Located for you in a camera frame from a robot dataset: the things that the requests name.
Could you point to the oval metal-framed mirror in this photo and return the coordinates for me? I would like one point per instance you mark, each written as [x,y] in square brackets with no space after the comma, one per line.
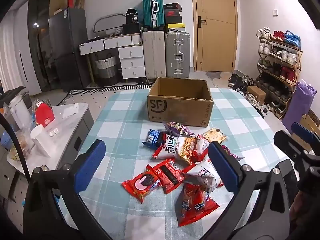
[107,23]

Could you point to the black storage box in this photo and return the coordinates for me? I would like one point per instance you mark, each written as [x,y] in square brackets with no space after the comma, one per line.
[132,28]

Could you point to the red chip bag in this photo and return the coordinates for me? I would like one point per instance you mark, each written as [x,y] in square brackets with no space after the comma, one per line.
[192,205]

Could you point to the purple gift bag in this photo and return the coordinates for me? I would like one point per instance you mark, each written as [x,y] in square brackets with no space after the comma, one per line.
[298,105]

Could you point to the small white snack packet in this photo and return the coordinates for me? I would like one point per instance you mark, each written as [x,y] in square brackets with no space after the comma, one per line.
[203,145]

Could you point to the white tissue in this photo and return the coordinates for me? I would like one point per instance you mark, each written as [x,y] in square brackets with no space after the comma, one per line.
[70,110]

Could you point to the teal suitcase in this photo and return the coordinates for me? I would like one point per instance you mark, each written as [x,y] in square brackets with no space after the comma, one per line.
[152,7]

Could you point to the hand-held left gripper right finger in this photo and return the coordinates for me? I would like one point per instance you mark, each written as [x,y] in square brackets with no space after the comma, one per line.
[222,167]

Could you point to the red white snack packet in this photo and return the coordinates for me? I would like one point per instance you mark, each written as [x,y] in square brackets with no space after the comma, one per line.
[166,146]

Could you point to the red shoe box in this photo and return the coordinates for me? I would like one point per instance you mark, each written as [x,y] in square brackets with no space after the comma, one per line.
[172,12]

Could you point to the beige pastry packet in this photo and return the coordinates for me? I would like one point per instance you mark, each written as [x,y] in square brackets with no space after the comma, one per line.
[215,135]

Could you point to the red gift bag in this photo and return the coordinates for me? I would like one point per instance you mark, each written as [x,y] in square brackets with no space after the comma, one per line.
[45,116]

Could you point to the white wardrobe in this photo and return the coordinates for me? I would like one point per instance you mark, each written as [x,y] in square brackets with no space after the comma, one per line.
[27,55]

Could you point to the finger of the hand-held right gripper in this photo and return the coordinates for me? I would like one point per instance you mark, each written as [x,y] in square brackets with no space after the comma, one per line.
[287,141]
[303,131]

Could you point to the purple green candy bag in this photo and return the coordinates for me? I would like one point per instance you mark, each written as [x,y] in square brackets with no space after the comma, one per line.
[232,155]

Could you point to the wooden shoe rack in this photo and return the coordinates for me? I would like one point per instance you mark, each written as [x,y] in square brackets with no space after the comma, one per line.
[298,62]

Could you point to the woven laundry basket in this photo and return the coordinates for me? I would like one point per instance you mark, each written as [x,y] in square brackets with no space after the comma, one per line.
[106,70]

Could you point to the cream suitcase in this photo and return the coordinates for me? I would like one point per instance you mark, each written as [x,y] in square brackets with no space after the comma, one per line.
[153,55]

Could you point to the red paper bag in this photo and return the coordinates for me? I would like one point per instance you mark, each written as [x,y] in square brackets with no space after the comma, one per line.
[71,0]

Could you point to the large purple candy bag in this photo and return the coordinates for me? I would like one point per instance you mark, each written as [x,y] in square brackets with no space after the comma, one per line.
[177,128]

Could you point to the black white patterned rug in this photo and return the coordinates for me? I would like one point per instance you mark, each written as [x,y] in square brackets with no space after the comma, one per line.
[82,93]

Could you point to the clear plastic food container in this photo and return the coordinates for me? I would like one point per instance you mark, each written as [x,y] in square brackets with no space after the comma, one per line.
[23,142]

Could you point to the red chocolate cookie packet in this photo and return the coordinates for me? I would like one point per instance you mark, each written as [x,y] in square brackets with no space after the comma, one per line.
[168,175]

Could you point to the silver suitcase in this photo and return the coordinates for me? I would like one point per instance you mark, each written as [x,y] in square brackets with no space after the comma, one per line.
[177,55]

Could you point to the small cardboard box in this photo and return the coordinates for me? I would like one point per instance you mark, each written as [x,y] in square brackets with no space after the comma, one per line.
[256,93]

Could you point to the large white snack packet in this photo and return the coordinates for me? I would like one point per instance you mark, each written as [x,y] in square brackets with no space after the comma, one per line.
[202,172]

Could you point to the blue cookie packet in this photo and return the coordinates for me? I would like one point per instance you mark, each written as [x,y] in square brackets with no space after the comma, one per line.
[152,138]

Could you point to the red round cookie packet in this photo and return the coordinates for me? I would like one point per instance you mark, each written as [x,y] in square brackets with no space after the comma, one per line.
[140,185]

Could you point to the brown cardboard box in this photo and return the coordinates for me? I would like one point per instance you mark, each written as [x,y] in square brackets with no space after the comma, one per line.
[175,110]

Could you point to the white marble side table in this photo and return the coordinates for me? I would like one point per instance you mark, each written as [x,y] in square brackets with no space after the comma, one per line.
[67,127]

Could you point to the dark grey fridge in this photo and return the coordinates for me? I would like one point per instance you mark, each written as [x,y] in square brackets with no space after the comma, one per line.
[67,50]

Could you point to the white dresser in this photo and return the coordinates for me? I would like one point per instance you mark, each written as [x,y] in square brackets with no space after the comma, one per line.
[131,62]

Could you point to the grey door mat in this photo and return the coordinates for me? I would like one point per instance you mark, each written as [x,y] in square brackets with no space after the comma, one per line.
[215,75]

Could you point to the checked tablecloth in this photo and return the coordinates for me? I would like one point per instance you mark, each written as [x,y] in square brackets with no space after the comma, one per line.
[120,120]

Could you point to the patterned cardboard box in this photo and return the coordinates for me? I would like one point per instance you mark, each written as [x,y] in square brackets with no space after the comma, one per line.
[312,120]

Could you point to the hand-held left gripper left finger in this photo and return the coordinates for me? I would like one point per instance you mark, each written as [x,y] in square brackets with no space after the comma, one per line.
[90,166]

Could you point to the orange noodle snack packet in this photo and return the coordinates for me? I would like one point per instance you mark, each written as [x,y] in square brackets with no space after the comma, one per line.
[186,150]

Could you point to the white kettle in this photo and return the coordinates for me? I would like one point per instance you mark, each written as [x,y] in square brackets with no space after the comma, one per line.
[18,111]

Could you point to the white cup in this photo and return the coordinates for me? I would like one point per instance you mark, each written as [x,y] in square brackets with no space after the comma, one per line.
[40,137]

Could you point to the pile of dark shoes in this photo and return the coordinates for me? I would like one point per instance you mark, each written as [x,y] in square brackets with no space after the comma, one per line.
[240,82]

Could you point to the wooden door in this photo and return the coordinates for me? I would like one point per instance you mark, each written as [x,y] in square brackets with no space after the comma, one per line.
[215,42]

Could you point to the dark glass cabinet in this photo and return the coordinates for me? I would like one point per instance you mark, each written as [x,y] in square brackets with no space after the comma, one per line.
[41,42]

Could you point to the rows of assorted sneakers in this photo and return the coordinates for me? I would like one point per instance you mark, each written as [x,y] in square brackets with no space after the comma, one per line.
[287,57]

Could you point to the black printed bag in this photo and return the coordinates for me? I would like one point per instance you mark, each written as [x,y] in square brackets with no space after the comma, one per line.
[132,16]

